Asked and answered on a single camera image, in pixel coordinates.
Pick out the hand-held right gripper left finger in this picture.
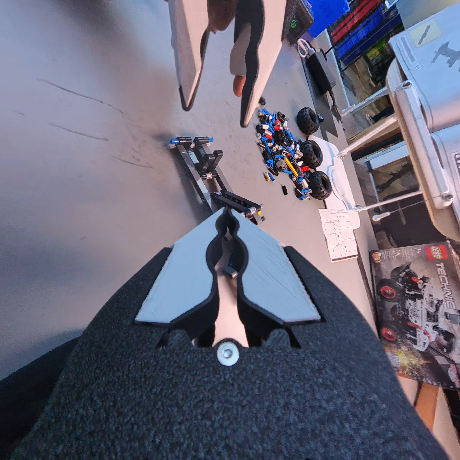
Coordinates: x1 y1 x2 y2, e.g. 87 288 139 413
135 209 225 337

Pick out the pile of small building pieces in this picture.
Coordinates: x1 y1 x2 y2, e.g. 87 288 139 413
255 108 317 198

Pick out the toy truck box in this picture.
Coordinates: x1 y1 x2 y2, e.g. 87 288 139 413
370 241 460 390

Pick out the person's left hand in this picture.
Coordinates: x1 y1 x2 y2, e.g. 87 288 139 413
207 0 248 98

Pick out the building instruction booklet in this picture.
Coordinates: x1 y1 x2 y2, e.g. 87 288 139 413
388 7 460 216

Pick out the black device green display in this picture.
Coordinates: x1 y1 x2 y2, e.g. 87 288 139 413
284 0 315 36

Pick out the white sticker sheet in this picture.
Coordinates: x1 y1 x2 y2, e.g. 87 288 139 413
319 209 360 261

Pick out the grey and black brick chassis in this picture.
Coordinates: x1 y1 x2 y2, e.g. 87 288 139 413
171 135 265 225

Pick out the stack of coloured crates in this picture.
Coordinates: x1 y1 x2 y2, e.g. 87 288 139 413
329 0 403 69

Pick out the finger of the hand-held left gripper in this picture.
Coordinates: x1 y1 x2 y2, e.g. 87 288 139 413
169 0 210 110
230 0 288 128

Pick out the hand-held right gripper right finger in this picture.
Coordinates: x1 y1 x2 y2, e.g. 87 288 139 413
232 211 322 335

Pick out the grey desk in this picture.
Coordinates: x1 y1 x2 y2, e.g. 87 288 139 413
0 0 381 374

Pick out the white book stand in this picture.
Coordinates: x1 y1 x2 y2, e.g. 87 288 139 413
309 58 460 241

